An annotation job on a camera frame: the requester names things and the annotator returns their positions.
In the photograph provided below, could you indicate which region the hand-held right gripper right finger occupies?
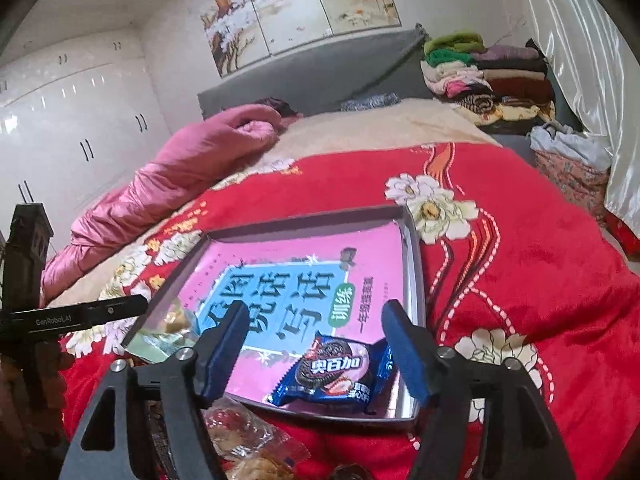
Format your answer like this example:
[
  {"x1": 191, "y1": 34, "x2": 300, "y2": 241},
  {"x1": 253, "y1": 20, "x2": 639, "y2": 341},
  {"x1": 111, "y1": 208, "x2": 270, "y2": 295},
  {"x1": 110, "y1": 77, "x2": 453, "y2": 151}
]
[{"x1": 381, "y1": 300, "x2": 576, "y2": 480}]

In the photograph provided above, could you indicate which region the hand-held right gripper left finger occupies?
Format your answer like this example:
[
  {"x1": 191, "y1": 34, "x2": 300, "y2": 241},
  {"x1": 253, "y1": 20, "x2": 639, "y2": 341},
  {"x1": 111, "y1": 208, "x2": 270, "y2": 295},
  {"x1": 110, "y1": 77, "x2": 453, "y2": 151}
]
[{"x1": 59, "y1": 301, "x2": 251, "y2": 480}]

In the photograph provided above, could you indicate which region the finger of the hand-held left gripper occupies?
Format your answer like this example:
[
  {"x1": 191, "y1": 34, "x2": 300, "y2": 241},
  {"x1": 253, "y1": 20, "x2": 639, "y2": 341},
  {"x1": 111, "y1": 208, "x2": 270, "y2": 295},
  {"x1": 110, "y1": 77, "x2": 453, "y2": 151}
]
[{"x1": 10, "y1": 295, "x2": 149, "y2": 335}]

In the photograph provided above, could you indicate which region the blue cookie packet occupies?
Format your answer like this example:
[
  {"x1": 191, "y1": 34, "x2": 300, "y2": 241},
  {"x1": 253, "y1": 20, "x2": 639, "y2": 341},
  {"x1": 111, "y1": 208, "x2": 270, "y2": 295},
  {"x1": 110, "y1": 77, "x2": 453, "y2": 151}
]
[{"x1": 266, "y1": 332, "x2": 401, "y2": 415}]

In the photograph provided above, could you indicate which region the clear meat floss cake packet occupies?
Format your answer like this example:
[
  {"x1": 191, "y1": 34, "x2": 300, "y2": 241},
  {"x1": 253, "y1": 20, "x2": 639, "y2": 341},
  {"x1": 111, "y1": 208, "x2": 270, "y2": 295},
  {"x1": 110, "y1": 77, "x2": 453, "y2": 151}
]
[{"x1": 202, "y1": 400, "x2": 311, "y2": 461}]

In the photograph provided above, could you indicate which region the grey shallow tray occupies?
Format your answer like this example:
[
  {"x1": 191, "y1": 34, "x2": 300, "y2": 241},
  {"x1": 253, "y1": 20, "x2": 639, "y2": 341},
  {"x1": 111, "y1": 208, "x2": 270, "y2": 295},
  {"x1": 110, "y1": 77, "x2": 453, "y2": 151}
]
[{"x1": 121, "y1": 204, "x2": 427, "y2": 423}]

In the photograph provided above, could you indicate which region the small clear snack packet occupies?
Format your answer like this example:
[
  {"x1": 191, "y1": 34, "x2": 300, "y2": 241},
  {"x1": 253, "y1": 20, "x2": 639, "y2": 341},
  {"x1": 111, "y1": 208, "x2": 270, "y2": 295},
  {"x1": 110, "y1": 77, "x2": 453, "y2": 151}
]
[{"x1": 225, "y1": 452, "x2": 301, "y2": 480}]

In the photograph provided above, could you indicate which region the green cake packet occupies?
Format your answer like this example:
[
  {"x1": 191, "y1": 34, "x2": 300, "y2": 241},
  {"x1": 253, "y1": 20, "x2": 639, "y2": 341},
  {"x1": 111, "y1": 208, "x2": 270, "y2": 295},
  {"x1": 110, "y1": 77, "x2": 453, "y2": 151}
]
[{"x1": 127, "y1": 297, "x2": 202, "y2": 363}]

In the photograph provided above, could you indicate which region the pink and blue book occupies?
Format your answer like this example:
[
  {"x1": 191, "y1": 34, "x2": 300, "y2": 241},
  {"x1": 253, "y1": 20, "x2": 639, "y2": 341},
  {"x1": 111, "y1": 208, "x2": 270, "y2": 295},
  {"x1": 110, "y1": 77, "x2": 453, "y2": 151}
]
[{"x1": 175, "y1": 219, "x2": 417, "y2": 413}]

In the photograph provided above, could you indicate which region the dark snack packet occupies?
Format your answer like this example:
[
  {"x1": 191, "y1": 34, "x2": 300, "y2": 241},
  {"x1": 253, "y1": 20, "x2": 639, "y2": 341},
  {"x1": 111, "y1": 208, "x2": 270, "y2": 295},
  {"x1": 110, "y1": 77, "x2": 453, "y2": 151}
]
[{"x1": 330, "y1": 462, "x2": 373, "y2": 480}]

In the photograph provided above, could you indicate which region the pink pillow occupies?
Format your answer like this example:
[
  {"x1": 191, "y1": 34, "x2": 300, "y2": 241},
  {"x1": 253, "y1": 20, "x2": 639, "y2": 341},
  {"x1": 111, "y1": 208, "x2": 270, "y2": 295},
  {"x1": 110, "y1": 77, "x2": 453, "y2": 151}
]
[{"x1": 40, "y1": 105, "x2": 283, "y2": 306}]

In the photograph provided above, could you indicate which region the white glossy wardrobe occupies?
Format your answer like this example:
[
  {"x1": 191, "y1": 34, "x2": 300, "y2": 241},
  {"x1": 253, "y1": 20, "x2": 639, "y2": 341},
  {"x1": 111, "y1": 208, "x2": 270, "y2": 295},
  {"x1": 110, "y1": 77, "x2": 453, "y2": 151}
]
[{"x1": 0, "y1": 30, "x2": 171, "y2": 261}]

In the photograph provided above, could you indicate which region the red floral blanket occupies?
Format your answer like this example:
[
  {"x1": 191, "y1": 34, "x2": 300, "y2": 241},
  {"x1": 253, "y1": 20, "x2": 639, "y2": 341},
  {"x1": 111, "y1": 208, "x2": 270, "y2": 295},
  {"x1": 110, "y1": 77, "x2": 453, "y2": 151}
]
[{"x1": 57, "y1": 141, "x2": 640, "y2": 480}]

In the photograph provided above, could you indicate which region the floral fabric bag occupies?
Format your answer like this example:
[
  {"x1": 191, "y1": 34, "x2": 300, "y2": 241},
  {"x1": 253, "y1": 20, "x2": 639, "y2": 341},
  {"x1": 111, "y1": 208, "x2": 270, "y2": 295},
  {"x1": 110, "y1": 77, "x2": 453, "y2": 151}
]
[{"x1": 530, "y1": 150, "x2": 613, "y2": 221}]

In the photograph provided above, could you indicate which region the dark garment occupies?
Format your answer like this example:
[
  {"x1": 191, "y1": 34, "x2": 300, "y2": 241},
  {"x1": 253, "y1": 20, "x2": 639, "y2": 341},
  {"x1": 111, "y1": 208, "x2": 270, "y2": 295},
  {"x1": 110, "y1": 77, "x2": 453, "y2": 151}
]
[{"x1": 257, "y1": 99, "x2": 303, "y2": 119}]

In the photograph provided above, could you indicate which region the dark patterned pillow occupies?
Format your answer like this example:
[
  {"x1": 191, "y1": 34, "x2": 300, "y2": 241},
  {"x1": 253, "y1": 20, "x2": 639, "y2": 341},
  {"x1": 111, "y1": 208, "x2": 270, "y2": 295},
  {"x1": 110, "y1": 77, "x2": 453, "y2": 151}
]
[{"x1": 340, "y1": 92, "x2": 401, "y2": 112}]

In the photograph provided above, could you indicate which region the white cloth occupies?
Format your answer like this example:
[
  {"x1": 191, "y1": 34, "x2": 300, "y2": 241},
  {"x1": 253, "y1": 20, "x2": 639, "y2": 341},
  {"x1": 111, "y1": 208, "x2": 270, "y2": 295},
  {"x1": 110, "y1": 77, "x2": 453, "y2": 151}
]
[{"x1": 530, "y1": 122, "x2": 613, "y2": 171}]

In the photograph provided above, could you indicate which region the grey bed headboard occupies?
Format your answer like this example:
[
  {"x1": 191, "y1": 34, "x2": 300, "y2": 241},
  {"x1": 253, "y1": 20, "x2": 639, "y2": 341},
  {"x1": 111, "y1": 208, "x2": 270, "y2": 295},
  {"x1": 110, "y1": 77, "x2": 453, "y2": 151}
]
[{"x1": 197, "y1": 27, "x2": 436, "y2": 121}]

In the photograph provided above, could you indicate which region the pile of folded clothes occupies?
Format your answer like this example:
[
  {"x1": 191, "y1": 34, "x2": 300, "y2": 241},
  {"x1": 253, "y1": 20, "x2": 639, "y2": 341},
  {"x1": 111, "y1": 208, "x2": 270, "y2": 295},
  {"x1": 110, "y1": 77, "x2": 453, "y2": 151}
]
[{"x1": 420, "y1": 32, "x2": 558, "y2": 126}]

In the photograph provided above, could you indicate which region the white satin curtain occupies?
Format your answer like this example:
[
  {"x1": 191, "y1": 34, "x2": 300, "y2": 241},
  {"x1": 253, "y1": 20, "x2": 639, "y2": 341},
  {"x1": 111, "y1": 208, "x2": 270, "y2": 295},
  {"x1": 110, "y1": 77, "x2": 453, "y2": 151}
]
[{"x1": 510, "y1": 0, "x2": 640, "y2": 256}]

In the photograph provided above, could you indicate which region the floral wall painting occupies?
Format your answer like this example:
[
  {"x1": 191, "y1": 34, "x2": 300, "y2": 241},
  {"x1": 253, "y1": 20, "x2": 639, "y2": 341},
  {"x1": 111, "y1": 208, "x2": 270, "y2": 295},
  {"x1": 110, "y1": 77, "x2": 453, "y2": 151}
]
[{"x1": 200, "y1": 0, "x2": 403, "y2": 78}]

